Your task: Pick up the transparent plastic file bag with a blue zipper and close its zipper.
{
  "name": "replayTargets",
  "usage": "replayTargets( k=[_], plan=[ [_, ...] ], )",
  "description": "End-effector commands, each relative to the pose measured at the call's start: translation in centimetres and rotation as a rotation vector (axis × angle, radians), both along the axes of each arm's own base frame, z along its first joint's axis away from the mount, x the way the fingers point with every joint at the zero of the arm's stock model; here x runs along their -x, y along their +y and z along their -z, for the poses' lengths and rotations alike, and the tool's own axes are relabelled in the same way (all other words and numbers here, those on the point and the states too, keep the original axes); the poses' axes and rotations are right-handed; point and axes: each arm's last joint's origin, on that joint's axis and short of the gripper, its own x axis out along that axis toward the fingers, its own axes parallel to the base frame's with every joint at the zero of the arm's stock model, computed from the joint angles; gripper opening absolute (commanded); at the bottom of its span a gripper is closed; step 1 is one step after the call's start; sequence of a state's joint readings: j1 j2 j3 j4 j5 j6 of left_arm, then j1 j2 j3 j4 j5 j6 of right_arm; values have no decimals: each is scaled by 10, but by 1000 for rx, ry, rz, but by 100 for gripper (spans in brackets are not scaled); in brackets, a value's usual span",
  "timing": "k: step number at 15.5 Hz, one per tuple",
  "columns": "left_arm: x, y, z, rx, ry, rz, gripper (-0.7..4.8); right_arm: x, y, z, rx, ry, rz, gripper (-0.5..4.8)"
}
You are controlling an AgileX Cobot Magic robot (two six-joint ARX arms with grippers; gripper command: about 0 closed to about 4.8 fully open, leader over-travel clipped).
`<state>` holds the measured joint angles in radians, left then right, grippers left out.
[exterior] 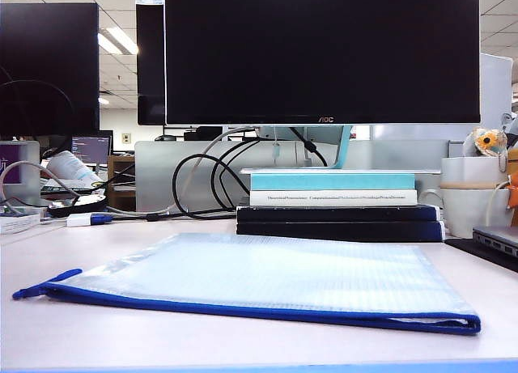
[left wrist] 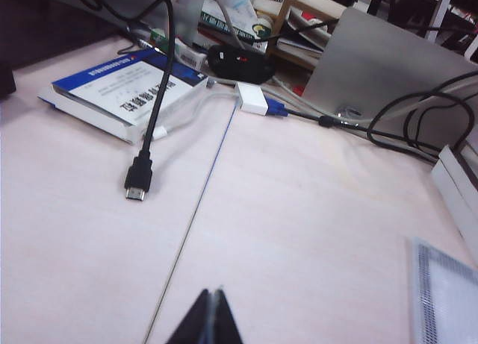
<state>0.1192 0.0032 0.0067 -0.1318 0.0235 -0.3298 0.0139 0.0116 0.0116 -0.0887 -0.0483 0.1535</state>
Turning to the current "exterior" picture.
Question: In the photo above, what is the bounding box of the transparent file bag blue zipper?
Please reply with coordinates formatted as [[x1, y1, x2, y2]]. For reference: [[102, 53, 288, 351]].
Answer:
[[11, 231, 482, 336]]

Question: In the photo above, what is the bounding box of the teal book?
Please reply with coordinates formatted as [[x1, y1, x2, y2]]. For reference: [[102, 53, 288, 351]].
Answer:
[[250, 172, 417, 191]]

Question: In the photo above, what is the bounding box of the white book with printed spine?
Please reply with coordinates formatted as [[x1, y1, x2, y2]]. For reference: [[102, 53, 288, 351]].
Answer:
[[249, 189, 418, 207]]

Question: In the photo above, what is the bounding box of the teal and white monitor stand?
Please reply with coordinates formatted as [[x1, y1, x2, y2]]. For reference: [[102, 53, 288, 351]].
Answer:
[[239, 124, 443, 176]]

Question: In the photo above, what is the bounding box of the brown wooden cabinet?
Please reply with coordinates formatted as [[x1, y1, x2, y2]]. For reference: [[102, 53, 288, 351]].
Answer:
[[107, 155, 137, 211]]

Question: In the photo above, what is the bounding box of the black AOC computer monitor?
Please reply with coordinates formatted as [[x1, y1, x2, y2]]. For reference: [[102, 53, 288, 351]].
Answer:
[[163, 0, 482, 126]]

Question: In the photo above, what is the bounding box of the tall black monitor white edge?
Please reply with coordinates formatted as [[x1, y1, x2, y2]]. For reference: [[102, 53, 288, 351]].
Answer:
[[135, 0, 167, 126]]

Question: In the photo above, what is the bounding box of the small screen showing code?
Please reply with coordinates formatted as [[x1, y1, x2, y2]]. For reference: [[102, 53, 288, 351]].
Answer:
[[71, 134, 113, 167]]

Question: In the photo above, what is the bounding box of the black round device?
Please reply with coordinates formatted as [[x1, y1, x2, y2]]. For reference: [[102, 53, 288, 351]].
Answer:
[[47, 193, 109, 218]]

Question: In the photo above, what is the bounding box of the white rolled paper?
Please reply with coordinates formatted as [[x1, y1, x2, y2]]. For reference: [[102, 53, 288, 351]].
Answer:
[[46, 150, 102, 184]]

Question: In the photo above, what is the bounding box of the ceiling light panel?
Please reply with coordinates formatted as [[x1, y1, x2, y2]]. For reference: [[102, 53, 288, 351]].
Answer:
[[98, 27, 138, 55]]

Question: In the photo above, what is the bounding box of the white cup with tan band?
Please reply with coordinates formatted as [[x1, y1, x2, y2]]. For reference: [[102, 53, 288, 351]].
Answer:
[[439, 156, 512, 184]]

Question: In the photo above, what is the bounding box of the plush toy with orange flower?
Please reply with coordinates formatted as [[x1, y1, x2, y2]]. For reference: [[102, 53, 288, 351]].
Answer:
[[462, 125, 509, 174]]

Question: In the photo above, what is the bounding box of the white box with purple label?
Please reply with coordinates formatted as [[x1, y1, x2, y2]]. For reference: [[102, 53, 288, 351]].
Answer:
[[0, 140, 41, 207]]

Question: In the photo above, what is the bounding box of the stack of white booklets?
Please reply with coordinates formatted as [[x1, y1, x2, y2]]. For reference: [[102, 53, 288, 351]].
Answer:
[[0, 213, 42, 235]]

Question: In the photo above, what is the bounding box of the silver laptop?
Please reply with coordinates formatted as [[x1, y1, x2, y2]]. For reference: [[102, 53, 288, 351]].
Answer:
[[472, 225, 518, 259]]

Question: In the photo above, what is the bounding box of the large black monitor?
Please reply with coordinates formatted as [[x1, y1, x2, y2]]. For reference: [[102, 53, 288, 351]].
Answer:
[[0, 2, 100, 138]]

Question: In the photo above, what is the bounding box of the white board panel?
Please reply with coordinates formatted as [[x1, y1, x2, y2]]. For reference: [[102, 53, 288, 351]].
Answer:
[[479, 52, 514, 125]]

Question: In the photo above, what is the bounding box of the orange object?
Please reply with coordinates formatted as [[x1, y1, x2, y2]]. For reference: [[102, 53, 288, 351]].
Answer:
[[505, 174, 518, 209]]

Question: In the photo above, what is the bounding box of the long grey cable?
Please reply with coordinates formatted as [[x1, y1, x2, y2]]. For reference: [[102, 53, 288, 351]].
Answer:
[[107, 125, 258, 218]]

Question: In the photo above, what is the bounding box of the black cable with ferrite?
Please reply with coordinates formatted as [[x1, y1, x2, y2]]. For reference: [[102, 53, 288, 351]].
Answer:
[[289, 126, 329, 167]]

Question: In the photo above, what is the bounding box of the looped black cable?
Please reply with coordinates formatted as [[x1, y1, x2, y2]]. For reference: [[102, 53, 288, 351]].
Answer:
[[172, 138, 260, 220]]

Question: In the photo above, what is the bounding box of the white mug with handle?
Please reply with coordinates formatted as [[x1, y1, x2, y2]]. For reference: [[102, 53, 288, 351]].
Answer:
[[420, 185, 513, 239]]

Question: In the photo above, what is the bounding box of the thin white cable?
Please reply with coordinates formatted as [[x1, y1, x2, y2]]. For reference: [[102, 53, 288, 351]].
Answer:
[[485, 180, 510, 227]]

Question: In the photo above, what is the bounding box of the curved grey cable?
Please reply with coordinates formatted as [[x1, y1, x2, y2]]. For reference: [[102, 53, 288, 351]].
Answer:
[[0, 160, 82, 204]]

